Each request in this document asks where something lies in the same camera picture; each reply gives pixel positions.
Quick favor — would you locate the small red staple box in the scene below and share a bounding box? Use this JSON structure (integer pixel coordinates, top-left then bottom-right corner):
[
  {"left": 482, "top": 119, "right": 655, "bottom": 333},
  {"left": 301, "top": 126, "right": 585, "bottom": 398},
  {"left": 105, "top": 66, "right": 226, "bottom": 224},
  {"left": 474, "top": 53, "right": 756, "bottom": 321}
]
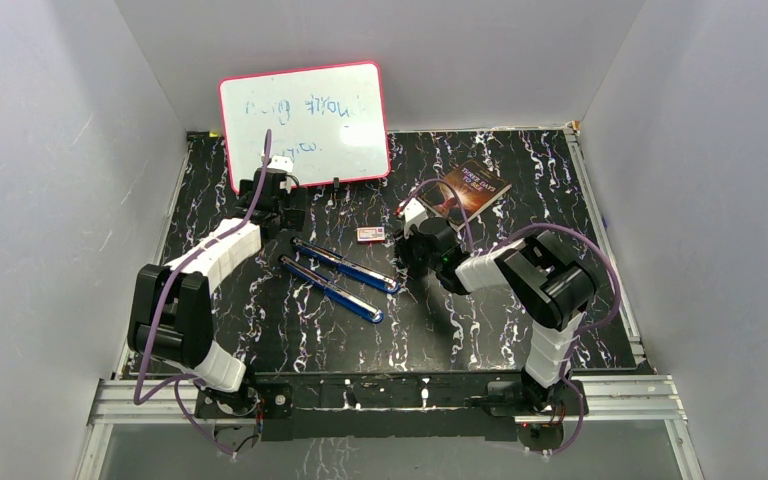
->
[{"left": 356, "top": 226, "right": 387, "bottom": 243}]

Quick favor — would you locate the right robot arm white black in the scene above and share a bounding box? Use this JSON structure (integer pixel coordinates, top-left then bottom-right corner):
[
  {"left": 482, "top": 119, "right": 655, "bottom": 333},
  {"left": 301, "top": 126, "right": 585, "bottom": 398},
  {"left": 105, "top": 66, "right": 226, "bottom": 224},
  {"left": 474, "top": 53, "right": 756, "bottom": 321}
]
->
[{"left": 395, "top": 218, "right": 599, "bottom": 414}]

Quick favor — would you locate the paperback book orange cover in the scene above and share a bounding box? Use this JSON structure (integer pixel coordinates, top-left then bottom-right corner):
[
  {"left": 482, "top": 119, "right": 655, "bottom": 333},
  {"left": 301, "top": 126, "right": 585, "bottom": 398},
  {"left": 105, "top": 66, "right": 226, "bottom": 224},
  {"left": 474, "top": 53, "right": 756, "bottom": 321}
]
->
[{"left": 418, "top": 160, "right": 511, "bottom": 231}]

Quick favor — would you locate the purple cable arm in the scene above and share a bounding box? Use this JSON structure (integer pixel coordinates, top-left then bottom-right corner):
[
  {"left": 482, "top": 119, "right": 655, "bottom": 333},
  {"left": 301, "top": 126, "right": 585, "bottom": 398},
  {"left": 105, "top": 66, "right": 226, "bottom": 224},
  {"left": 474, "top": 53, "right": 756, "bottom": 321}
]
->
[
  {"left": 133, "top": 129, "right": 274, "bottom": 458},
  {"left": 397, "top": 177, "right": 624, "bottom": 458}
]

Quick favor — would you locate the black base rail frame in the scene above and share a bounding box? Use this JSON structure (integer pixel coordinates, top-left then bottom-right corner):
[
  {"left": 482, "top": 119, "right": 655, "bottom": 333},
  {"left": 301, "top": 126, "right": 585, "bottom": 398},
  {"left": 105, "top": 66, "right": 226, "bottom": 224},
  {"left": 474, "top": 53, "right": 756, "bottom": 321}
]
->
[{"left": 196, "top": 370, "right": 580, "bottom": 448}]

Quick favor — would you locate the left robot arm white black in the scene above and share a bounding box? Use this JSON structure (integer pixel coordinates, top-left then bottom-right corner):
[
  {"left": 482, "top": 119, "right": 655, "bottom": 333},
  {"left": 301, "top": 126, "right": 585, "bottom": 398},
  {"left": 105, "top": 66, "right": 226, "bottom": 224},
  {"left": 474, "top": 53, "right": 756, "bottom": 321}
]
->
[{"left": 127, "top": 156, "right": 306, "bottom": 416}]

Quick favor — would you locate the whiteboard with pink frame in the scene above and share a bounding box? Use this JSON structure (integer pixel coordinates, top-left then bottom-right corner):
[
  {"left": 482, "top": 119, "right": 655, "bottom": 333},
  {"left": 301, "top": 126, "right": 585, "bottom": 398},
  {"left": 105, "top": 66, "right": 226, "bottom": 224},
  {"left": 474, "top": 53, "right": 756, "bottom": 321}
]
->
[{"left": 218, "top": 61, "right": 392, "bottom": 189}]

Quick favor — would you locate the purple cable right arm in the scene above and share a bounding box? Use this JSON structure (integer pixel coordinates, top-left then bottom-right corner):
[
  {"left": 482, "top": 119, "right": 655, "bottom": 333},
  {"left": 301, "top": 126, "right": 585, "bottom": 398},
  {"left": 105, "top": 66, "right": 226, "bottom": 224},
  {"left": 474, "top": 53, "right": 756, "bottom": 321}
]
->
[{"left": 397, "top": 177, "right": 624, "bottom": 458}]

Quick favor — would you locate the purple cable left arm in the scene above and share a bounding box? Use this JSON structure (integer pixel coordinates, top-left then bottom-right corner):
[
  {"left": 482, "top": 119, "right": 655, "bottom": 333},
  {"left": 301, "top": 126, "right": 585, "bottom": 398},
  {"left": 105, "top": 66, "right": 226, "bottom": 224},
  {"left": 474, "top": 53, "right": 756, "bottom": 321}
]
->
[{"left": 133, "top": 129, "right": 274, "bottom": 458}]

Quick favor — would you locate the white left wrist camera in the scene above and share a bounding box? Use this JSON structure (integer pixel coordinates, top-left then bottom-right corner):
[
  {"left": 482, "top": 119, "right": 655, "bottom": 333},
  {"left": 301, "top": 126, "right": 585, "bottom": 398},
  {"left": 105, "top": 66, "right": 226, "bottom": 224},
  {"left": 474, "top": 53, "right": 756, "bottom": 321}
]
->
[{"left": 266, "top": 155, "right": 294, "bottom": 175}]

